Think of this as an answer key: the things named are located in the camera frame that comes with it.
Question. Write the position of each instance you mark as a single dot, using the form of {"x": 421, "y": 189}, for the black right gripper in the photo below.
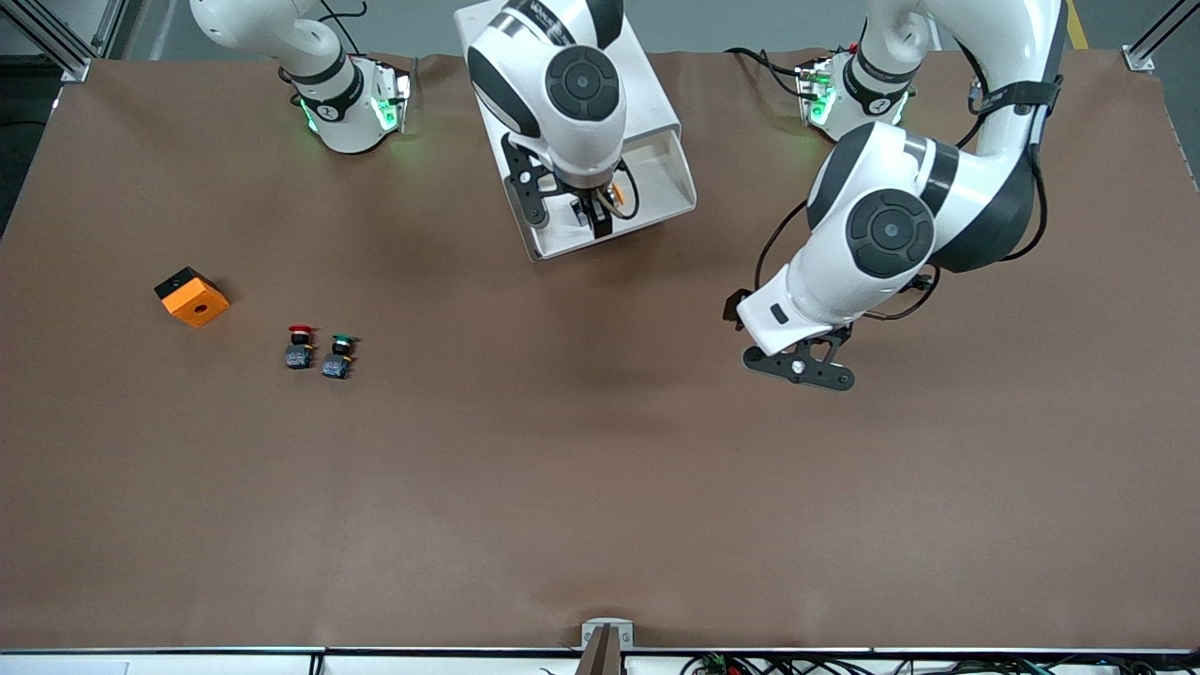
{"x": 594, "y": 203}

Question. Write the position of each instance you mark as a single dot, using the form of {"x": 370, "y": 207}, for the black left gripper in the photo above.
{"x": 730, "y": 307}

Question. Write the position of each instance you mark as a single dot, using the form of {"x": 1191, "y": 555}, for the yellow push button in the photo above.
{"x": 618, "y": 194}

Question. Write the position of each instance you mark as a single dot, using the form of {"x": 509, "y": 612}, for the white plastic drawer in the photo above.
{"x": 656, "y": 178}

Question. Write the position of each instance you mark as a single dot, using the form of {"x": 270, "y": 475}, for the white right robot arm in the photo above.
{"x": 581, "y": 141}

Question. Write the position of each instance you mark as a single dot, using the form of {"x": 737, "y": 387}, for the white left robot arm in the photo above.
{"x": 862, "y": 159}

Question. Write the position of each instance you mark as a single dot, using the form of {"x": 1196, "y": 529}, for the white drawer cabinet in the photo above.
{"x": 647, "y": 94}

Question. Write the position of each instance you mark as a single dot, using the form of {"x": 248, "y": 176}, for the green push button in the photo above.
{"x": 337, "y": 361}

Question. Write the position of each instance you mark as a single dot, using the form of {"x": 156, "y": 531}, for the red push button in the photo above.
{"x": 300, "y": 352}

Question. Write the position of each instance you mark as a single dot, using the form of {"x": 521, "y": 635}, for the orange button box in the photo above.
{"x": 194, "y": 298}

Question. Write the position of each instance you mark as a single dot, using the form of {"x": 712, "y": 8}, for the brown table cover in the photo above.
{"x": 600, "y": 469}

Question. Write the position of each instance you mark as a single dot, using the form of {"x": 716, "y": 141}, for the grey metal table bracket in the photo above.
{"x": 607, "y": 637}

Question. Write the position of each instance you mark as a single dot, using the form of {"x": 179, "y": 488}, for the aluminium frame profile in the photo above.
{"x": 1158, "y": 37}
{"x": 52, "y": 37}

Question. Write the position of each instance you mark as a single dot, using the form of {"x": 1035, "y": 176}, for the white table edge rail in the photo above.
{"x": 187, "y": 661}

